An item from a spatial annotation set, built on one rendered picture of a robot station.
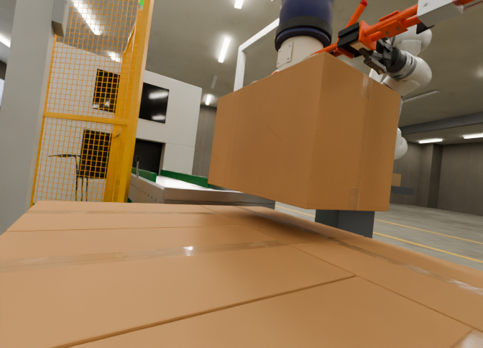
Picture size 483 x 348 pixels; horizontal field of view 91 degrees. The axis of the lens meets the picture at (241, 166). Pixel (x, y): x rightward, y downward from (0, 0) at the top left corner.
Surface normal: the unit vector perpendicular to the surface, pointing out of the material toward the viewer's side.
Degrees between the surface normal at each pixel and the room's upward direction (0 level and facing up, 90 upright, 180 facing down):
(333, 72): 90
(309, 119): 90
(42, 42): 90
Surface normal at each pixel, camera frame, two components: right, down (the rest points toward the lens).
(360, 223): 0.22, 0.00
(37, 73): 0.55, 0.04
